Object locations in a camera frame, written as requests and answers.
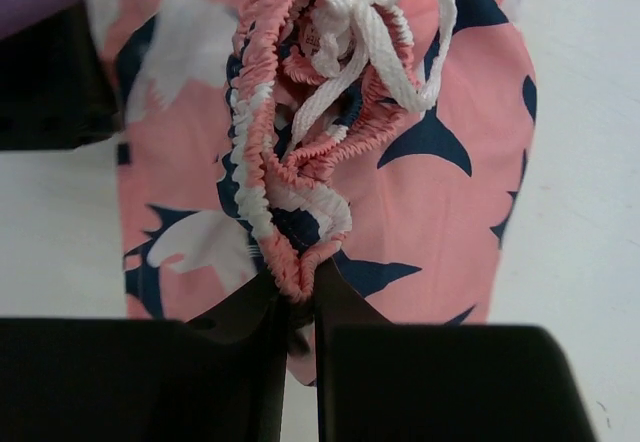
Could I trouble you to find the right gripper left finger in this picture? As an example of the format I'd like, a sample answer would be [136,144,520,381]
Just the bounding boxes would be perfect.
[1,273,288,441]

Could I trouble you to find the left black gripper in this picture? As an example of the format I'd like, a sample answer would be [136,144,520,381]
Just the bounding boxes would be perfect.
[1,2,121,151]

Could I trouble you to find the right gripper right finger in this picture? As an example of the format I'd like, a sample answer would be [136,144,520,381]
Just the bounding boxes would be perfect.
[314,261,595,441]

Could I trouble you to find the pink shark print shorts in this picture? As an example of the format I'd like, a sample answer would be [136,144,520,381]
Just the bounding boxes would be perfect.
[84,0,539,388]

